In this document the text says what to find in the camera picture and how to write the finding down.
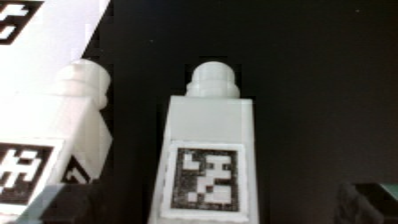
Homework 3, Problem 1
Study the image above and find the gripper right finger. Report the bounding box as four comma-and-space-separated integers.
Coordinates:
338, 183, 398, 224

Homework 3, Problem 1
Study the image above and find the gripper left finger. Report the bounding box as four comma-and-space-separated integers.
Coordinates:
17, 184, 98, 224

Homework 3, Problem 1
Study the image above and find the white leg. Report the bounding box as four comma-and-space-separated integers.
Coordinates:
0, 59, 113, 215
148, 61, 260, 224

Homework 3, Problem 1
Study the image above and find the white base tag plate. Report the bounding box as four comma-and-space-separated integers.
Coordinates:
0, 0, 111, 96

